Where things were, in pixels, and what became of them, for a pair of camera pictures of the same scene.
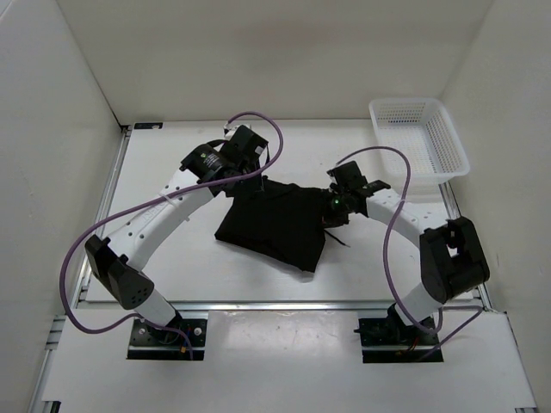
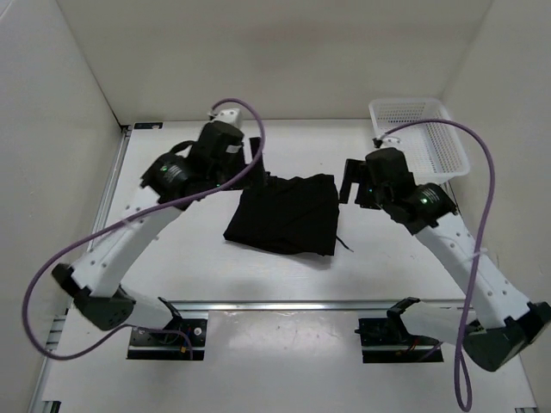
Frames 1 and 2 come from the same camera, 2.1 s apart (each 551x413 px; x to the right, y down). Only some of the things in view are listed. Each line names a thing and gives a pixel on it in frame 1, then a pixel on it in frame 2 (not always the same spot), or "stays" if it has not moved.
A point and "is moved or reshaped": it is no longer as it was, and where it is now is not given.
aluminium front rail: [275, 307] stays
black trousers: [282, 221] is moved or reshaped
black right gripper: [334, 221] -> [355, 172]
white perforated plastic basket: [424, 130] stays
